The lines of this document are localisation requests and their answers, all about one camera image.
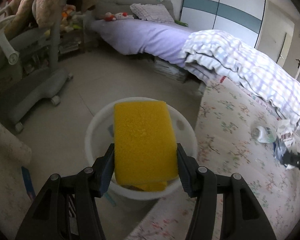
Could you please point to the blue snack box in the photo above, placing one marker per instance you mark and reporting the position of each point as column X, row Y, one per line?
column 281, row 152

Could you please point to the white trash bin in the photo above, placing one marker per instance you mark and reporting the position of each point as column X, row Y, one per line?
column 100, row 134

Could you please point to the plaid pillow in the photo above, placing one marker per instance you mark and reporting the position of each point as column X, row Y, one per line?
column 153, row 13

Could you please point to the crumpled white plastic bottle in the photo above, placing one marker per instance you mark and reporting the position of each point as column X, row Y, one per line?
column 263, row 134

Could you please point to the cluttered toy shelf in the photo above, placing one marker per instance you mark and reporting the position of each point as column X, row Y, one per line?
column 37, row 54

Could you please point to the plaid folded duvet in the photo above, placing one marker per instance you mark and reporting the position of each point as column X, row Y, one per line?
column 228, row 56

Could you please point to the red white plush toy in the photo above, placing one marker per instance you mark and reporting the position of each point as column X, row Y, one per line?
column 109, row 17

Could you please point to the yellow sponge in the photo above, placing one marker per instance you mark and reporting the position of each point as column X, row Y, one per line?
column 145, row 145

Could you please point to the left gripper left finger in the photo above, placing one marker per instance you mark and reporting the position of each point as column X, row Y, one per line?
column 65, row 207

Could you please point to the grey bed headboard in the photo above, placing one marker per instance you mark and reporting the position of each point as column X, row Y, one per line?
column 115, row 6

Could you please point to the lavender bed sheet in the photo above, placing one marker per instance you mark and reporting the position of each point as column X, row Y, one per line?
column 130, row 37

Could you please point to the floral bed quilt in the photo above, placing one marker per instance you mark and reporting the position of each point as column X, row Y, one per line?
column 226, row 117

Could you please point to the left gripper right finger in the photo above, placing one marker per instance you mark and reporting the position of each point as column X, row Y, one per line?
column 242, row 216

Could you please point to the white door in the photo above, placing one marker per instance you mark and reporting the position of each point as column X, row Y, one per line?
column 289, row 57

